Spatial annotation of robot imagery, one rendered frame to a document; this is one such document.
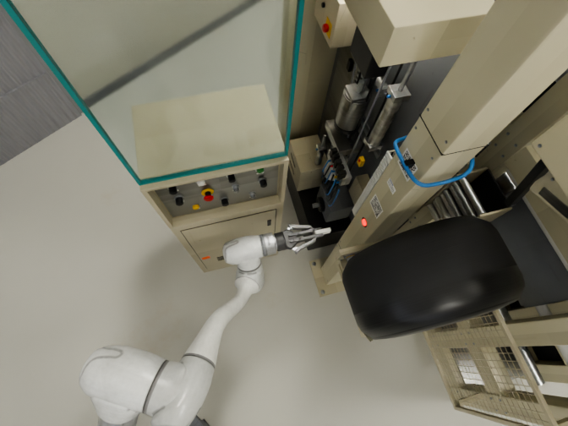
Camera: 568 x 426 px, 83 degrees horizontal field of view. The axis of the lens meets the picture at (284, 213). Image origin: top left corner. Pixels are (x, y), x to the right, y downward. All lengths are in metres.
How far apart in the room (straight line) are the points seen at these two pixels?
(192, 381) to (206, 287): 1.45
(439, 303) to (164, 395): 0.76
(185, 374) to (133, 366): 0.13
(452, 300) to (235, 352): 1.60
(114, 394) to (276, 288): 1.53
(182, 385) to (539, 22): 1.04
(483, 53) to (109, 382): 1.10
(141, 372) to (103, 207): 1.99
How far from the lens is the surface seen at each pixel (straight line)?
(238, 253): 1.25
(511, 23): 0.74
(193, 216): 1.55
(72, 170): 3.10
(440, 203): 1.64
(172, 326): 2.39
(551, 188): 1.23
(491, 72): 0.76
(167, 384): 0.96
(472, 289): 1.03
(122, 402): 1.00
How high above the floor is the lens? 2.30
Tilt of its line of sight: 66 degrees down
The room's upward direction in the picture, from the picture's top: 7 degrees clockwise
